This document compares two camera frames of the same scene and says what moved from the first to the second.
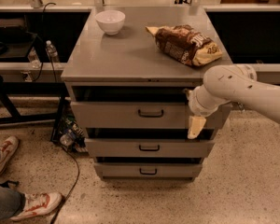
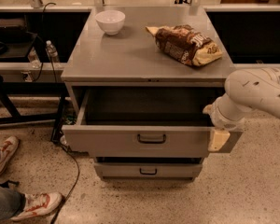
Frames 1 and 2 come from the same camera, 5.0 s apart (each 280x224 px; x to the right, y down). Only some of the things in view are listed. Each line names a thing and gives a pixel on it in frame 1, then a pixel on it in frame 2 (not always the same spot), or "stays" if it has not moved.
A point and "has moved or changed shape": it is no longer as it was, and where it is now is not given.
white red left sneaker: (37, 204) stays
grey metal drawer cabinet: (126, 77) stays
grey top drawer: (140, 115) has moved or changed shape
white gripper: (194, 105) -> (220, 119)
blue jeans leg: (6, 203) stays
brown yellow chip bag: (186, 45) stays
